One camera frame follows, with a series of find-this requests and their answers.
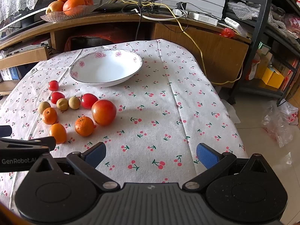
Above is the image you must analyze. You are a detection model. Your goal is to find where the tan longan fruit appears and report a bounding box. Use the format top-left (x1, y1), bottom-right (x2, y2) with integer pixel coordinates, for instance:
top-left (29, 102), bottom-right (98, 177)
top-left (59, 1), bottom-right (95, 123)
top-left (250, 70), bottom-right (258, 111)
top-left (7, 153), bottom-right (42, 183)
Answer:
top-left (56, 98), bottom-right (69, 111)
top-left (68, 97), bottom-right (81, 110)
top-left (38, 102), bottom-right (51, 114)

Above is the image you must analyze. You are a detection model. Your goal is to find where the white power strip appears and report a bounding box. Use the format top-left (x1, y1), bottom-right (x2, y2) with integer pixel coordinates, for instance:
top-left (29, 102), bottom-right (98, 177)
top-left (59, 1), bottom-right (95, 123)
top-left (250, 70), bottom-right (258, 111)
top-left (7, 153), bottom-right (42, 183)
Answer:
top-left (172, 9), bottom-right (218, 26)

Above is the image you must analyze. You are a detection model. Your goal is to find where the yellow box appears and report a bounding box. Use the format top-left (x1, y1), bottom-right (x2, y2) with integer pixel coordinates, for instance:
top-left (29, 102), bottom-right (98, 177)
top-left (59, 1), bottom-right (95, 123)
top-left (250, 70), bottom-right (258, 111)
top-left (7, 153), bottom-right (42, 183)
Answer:
top-left (262, 67), bottom-right (284, 89)

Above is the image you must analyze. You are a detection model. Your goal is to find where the large red tomato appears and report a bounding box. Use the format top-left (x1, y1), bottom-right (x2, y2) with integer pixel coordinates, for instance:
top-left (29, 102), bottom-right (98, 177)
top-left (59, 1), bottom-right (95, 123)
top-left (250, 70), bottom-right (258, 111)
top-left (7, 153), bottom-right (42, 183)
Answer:
top-left (91, 100), bottom-right (116, 127)

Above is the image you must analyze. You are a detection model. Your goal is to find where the yellow cable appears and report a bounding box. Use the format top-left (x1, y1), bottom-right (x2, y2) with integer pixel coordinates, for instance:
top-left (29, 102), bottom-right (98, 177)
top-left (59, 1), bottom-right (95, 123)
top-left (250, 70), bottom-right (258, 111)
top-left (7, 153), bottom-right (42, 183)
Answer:
top-left (103, 0), bottom-right (245, 86)

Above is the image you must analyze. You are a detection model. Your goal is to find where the oval orange kumquat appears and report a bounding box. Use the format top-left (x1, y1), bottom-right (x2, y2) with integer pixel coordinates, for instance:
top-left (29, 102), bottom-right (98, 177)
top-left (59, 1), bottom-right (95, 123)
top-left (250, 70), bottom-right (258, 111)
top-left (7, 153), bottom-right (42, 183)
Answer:
top-left (49, 123), bottom-right (67, 144)

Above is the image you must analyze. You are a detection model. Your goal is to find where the large orange front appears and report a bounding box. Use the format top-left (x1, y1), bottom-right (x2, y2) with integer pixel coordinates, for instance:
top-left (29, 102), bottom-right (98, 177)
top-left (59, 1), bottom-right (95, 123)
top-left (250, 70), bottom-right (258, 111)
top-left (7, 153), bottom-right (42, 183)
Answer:
top-left (63, 0), bottom-right (85, 16)

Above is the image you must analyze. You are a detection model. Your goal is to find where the red plastic item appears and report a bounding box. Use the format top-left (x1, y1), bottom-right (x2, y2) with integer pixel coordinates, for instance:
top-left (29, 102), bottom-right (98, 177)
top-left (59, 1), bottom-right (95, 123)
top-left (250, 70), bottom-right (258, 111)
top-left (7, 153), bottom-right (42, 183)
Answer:
top-left (220, 27), bottom-right (236, 38)

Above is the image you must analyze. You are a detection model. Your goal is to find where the white adapter box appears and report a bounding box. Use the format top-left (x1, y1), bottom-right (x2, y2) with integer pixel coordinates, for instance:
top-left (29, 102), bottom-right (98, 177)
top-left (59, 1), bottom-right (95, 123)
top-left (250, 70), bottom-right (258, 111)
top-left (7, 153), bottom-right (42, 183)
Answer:
top-left (225, 17), bottom-right (245, 35)

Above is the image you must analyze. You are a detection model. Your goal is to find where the yellow red apple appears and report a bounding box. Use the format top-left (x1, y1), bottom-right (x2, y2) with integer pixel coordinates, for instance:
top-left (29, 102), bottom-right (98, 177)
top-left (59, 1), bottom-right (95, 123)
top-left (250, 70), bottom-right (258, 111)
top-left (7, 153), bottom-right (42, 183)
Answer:
top-left (45, 1), bottom-right (64, 14)

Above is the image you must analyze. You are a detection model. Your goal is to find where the small mandarin orange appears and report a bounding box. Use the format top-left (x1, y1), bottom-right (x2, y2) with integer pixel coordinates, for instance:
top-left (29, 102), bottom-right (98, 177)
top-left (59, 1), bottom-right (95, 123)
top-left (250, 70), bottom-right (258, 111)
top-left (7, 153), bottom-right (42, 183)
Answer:
top-left (42, 107), bottom-right (57, 125)
top-left (75, 116), bottom-right (96, 137)

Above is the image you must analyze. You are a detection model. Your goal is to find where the wooden TV cabinet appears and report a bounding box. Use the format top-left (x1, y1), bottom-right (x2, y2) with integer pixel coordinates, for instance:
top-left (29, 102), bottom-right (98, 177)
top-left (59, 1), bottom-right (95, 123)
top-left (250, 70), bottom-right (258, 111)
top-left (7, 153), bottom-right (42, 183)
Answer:
top-left (1, 13), bottom-right (251, 88)

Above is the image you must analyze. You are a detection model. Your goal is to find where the clear plastic bag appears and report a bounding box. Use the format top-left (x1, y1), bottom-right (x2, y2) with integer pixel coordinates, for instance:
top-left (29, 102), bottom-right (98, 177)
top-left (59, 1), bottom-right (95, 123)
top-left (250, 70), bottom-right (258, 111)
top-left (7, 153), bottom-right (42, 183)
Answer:
top-left (261, 100), bottom-right (299, 148)

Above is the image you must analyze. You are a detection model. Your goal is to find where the white floral porcelain bowl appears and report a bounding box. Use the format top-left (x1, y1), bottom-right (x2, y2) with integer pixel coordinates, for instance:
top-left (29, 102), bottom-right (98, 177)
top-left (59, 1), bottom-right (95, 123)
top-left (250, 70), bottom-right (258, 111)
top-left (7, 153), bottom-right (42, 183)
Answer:
top-left (70, 49), bottom-right (143, 87)

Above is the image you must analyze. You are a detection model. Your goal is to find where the cherry print tablecloth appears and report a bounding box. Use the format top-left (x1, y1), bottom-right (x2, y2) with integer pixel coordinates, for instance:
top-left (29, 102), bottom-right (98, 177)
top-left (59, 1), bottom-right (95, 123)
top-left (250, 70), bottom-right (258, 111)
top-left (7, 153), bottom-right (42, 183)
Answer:
top-left (0, 39), bottom-right (249, 210)

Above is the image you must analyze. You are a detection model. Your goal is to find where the red cherry tomato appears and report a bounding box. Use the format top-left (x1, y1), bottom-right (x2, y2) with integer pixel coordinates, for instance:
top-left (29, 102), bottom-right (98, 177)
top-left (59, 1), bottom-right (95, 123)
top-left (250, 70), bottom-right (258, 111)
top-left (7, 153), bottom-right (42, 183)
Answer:
top-left (48, 80), bottom-right (59, 92)
top-left (81, 93), bottom-right (98, 109)
top-left (50, 92), bottom-right (65, 105)

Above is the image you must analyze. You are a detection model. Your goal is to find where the orange fruit behind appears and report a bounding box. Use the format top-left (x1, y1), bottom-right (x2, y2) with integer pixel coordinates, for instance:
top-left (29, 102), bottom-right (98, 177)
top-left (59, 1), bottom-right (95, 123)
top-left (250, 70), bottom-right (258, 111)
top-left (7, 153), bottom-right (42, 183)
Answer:
top-left (84, 0), bottom-right (94, 6)

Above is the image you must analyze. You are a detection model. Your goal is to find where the glass fruit dish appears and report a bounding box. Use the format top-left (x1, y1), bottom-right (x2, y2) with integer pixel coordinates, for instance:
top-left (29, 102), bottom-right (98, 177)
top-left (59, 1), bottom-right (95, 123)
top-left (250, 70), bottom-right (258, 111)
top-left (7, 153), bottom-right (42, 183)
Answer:
top-left (41, 4), bottom-right (99, 22)

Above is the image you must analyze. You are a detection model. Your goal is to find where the white thick cable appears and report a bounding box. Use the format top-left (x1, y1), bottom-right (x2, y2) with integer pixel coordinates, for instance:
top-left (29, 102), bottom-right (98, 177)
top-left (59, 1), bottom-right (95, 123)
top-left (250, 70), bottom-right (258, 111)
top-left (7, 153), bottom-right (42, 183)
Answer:
top-left (130, 7), bottom-right (186, 22)

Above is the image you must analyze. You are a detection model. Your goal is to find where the black router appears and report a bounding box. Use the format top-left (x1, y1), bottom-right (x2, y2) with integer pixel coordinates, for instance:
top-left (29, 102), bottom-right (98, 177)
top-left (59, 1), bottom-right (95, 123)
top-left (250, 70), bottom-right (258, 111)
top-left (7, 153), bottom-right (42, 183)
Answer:
top-left (93, 0), bottom-right (161, 13)

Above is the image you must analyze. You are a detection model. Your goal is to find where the black metal shelf rack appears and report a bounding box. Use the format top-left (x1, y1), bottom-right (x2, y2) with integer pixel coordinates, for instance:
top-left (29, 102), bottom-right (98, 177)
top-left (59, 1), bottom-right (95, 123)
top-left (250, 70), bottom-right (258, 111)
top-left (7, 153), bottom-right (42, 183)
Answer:
top-left (223, 0), bottom-right (299, 105)

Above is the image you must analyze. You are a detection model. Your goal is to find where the television screen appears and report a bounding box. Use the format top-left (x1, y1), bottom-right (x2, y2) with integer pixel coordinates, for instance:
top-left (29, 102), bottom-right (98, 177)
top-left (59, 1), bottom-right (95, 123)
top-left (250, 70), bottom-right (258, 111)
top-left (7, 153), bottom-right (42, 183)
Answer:
top-left (1, 0), bottom-right (55, 40)

